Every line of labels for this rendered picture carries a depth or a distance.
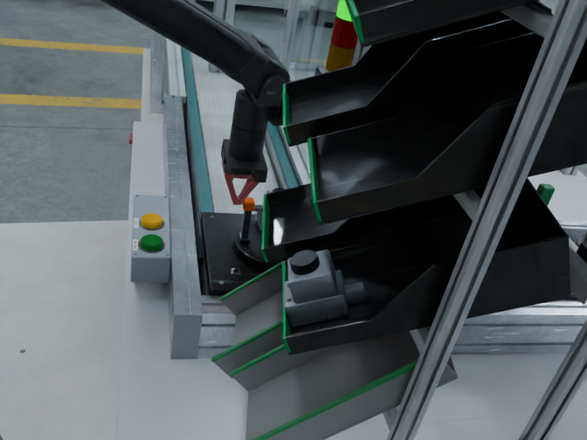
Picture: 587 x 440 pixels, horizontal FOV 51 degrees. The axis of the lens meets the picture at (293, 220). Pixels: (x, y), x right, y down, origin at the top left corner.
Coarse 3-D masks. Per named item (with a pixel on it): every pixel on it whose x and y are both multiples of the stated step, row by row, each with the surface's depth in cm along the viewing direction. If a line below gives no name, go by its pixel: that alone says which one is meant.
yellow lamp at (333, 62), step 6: (330, 42) 116; (330, 48) 115; (336, 48) 114; (342, 48) 114; (330, 54) 115; (336, 54) 114; (342, 54) 114; (348, 54) 114; (330, 60) 116; (336, 60) 115; (342, 60) 115; (348, 60) 115; (330, 66) 116; (336, 66) 116; (342, 66) 115
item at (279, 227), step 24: (288, 192) 84; (264, 216) 80; (288, 216) 82; (312, 216) 81; (384, 216) 71; (264, 240) 75; (288, 240) 78; (312, 240) 73; (336, 240) 73; (360, 240) 73
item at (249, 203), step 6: (246, 198) 109; (252, 198) 109; (246, 204) 108; (252, 204) 108; (246, 210) 109; (252, 210) 109; (258, 210) 109; (246, 216) 109; (246, 222) 110; (246, 228) 111; (246, 234) 112
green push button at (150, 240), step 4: (144, 236) 112; (148, 236) 112; (152, 236) 112; (156, 236) 112; (144, 240) 111; (148, 240) 111; (152, 240) 111; (156, 240) 111; (160, 240) 111; (144, 244) 110; (148, 244) 110; (152, 244) 110; (156, 244) 110; (160, 244) 111; (144, 248) 110; (148, 248) 110; (152, 248) 110; (156, 248) 110; (160, 248) 111
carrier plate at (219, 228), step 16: (208, 224) 119; (224, 224) 120; (240, 224) 121; (208, 240) 114; (224, 240) 115; (208, 256) 110; (224, 256) 111; (208, 272) 107; (224, 272) 107; (240, 272) 108; (256, 272) 109; (208, 288) 106; (224, 288) 104
